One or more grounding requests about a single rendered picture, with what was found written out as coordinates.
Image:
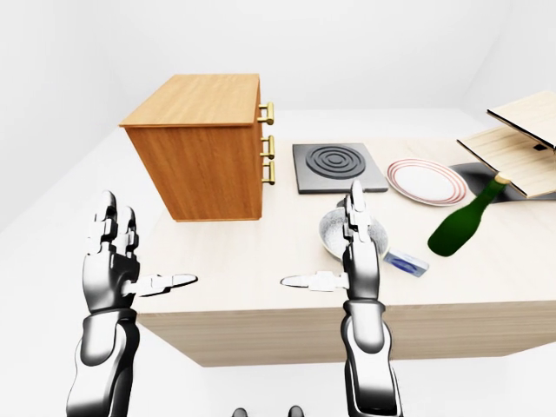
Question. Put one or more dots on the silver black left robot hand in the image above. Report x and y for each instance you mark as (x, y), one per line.
(104, 269)

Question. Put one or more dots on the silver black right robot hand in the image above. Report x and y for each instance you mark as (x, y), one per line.
(359, 269)

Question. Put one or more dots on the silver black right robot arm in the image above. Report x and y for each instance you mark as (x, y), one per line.
(369, 360)

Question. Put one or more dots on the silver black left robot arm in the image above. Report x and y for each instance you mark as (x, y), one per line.
(104, 360)

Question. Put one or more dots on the grey patterned bowl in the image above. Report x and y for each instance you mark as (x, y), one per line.
(332, 236)

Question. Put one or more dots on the wooden cabinet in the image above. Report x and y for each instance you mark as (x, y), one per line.
(195, 143)

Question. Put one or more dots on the blue white small box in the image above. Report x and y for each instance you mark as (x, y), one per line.
(406, 262)

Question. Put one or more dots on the flat dark stove plate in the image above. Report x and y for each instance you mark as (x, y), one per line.
(336, 167)

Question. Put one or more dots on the green glass bottle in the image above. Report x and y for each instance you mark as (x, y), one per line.
(460, 223)

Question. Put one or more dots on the white plate with red rings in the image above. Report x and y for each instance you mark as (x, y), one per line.
(425, 180)

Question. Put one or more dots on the small dark rounded shape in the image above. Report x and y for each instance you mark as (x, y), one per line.
(295, 411)
(239, 412)

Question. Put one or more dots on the pale wooden slatted rack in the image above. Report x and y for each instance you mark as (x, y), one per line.
(517, 147)

